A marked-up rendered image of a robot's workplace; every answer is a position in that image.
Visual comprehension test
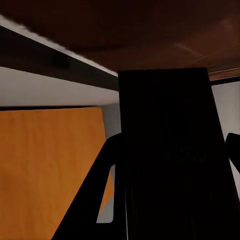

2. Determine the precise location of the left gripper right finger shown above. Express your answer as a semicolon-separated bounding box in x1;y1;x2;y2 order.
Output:
225;133;240;173

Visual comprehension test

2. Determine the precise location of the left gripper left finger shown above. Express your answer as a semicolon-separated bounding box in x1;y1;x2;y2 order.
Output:
51;133;128;240

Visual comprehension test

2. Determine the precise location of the mousetrap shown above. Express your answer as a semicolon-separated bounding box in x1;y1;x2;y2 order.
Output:
118;67;240;240

